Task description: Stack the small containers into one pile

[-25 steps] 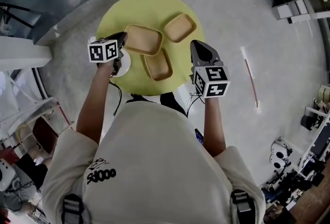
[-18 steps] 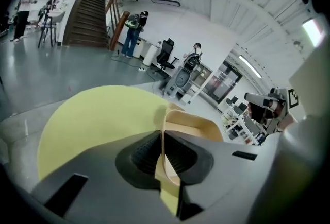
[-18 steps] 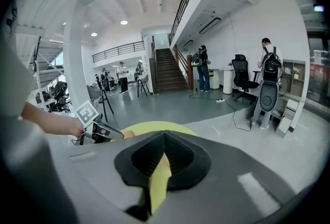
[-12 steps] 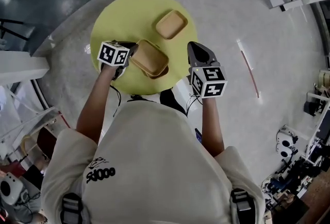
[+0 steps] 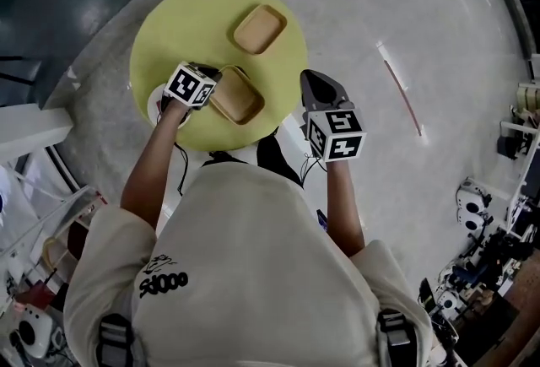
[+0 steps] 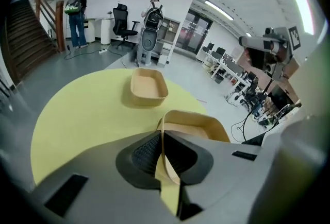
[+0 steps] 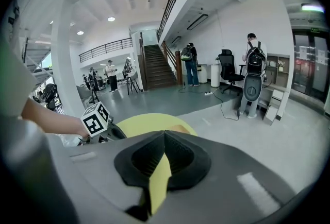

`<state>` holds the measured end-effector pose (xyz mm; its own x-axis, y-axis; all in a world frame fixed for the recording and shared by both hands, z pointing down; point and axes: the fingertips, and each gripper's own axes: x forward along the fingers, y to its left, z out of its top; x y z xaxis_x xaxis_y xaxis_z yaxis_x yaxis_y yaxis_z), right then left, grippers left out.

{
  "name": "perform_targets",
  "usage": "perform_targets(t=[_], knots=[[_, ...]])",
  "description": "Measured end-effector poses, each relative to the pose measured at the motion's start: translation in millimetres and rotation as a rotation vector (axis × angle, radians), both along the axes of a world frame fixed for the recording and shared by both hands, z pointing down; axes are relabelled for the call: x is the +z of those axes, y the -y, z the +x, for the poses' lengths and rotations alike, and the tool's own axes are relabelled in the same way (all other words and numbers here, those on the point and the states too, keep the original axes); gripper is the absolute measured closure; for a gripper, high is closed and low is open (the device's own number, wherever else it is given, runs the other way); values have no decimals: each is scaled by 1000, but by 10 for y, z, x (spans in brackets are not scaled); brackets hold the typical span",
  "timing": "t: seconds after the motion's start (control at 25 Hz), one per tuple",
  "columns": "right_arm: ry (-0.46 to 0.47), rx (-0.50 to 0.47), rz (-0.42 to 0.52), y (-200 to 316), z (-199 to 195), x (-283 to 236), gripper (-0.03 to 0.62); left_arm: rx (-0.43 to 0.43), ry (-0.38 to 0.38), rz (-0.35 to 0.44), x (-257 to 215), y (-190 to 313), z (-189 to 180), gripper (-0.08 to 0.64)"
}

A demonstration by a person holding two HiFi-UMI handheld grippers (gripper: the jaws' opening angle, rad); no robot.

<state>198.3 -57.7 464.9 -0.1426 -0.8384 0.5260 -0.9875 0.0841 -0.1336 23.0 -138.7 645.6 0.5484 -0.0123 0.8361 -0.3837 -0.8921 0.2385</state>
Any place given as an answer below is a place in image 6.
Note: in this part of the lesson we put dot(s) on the wooden staircase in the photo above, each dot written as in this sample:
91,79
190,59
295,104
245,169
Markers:
28,37

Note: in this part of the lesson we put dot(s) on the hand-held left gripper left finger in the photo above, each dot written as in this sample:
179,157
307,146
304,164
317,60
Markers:
103,166

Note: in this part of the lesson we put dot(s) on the white desks with monitors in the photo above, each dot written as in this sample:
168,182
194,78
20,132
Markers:
227,66

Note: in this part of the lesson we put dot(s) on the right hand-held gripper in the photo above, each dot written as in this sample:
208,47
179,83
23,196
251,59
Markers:
279,48

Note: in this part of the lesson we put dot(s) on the white open shelf unit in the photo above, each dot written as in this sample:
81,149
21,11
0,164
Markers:
168,37

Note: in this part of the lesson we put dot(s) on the white counter desk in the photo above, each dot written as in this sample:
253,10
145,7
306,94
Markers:
91,28

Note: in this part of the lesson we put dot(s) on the black office chair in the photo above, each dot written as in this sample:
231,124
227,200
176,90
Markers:
123,24

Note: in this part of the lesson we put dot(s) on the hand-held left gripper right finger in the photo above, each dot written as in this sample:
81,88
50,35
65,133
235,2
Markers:
219,161

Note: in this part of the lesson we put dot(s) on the glass double door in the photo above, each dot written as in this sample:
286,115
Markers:
194,32

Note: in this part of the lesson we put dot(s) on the green backpack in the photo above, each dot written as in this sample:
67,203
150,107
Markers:
73,4

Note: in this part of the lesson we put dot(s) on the brown paper small container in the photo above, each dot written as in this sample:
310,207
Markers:
147,86
192,122

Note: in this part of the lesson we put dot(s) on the white power strip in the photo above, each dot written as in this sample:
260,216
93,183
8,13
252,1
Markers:
103,51

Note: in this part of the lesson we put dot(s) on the black backpack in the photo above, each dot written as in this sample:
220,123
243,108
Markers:
154,18

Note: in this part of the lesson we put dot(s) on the white cylindrical bin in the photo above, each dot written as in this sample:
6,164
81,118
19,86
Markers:
105,31

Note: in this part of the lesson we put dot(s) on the grey pod-shaped machine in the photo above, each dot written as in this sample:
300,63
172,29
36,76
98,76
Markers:
147,42

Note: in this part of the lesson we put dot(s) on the long ceiling light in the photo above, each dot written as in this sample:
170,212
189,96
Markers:
219,9

